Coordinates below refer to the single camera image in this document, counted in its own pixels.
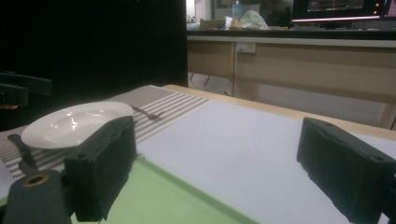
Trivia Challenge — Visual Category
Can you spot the wide computer monitor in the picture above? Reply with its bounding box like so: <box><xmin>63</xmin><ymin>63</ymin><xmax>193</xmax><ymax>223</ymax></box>
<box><xmin>290</xmin><ymin>0</ymin><xmax>386</xmax><ymax>24</ymax></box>

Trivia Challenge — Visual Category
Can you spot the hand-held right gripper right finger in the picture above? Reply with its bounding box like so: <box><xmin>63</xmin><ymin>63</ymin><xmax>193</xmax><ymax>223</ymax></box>
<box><xmin>296</xmin><ymin>117</ymin><xmax>396</xmax><ymax>224</ymax></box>

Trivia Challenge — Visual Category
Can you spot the black-handled table knife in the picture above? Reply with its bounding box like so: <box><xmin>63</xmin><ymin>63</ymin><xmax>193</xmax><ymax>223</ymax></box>
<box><xmin>7</xmin><ymin>133</ymin><xmax>40</xmax><ymax>176</ymax></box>

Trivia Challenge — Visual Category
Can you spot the white wall socket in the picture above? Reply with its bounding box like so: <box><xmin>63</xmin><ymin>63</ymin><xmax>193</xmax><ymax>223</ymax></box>
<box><xmin>235</xmin><ymin>42</ymin><xmax>257</xmax><ymax>54</ymax></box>

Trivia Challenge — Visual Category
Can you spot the crumpled plastic bag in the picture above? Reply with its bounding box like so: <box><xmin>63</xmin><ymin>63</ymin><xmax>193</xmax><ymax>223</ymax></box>
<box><xmin>239</xmin><ymin>9</ymin><xmax>271</xmax><ymax>31</ymax></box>

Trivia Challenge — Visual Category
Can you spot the green plastic tray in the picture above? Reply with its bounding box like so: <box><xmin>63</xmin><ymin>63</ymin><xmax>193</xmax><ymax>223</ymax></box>
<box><xmin>0</xmin><ymin>154</ymin><xmax>260</xmax><ymax>224</ymax></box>

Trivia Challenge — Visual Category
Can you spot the wooden office desk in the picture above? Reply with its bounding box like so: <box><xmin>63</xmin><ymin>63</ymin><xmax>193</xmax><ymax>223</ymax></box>
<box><xmin>186</xmin><ymin>29</ymin><xmax>396</xmax><ymax>130</ymax></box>

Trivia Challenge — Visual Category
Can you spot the cardboard box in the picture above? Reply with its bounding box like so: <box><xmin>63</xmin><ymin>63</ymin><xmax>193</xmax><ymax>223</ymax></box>
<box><xmin>199</xmin><ymin>18</ymin><xmax>227</xmax><ymax>31</ymax></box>

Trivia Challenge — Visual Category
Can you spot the clear plastic bottle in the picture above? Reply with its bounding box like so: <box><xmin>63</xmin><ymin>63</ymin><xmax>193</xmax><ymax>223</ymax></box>
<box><xmin>232</xmin><ymin>1</ymin><xmax>245</xmax><ymax>21</ymax></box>

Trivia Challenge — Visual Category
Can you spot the grey striped placemat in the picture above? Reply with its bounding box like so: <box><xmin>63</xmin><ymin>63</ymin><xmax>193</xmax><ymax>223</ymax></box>
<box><xmin>0</xmin><ymin>85</ymin><xmax>210</xmax><ymax>181</ymax></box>

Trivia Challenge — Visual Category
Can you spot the black curtain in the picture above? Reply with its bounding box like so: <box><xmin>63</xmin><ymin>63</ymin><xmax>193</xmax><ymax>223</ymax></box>
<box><xmin>0</xmin><ymin>0</ymin><xmax>189</xmax><ymax>132</ymax></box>

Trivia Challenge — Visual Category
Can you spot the white ceramic plate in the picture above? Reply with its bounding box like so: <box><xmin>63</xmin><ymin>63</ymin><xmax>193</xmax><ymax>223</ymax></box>
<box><xmin>21</xmin><ymin>101</ymin><xmax>134</xmax><ymax>150</ymax></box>

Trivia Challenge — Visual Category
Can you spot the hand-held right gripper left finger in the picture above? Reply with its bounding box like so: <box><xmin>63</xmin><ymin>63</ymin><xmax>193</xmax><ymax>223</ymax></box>
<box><xmin>63</xmin><ymin>115</ymin><xmax>138</xmax><ymax>223</ymax></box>

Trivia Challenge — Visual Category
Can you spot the silver fork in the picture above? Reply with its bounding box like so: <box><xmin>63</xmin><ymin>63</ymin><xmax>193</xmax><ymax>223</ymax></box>
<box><xmin>130</xmin><ymin>105</ymin><xmax>165</xmax><ymax>121</ymax></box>

